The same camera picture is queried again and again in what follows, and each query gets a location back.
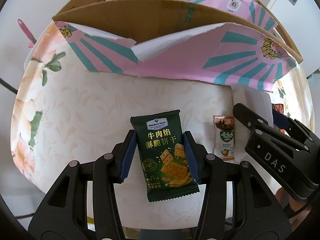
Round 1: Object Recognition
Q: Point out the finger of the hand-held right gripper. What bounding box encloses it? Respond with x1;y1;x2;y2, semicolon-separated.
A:
232;103;272;131
272;109;296;131

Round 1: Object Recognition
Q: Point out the small white nut packet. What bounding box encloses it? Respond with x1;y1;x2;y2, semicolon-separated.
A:
213;115;236;162

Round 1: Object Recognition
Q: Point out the pink striped cardboard box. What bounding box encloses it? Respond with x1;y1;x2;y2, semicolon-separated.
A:
52;0;304;92

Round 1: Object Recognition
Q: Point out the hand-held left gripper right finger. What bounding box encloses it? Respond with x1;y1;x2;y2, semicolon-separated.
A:
182;131;293;240

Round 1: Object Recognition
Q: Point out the grey curved pole rack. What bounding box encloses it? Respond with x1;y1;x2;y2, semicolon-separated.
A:
0;77;18;94

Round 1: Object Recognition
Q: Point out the white wardrobe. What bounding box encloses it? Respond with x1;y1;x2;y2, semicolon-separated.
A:
267;0;320;75

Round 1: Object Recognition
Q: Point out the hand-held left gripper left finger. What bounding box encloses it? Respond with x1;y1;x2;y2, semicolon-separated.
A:
28;129;137;240

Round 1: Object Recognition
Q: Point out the floral tablecloth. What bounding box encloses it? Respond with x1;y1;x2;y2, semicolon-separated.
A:
10;21;315;230

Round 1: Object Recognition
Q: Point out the dark green biscuit packet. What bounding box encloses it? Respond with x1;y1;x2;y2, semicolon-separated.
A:
130;109;200;203

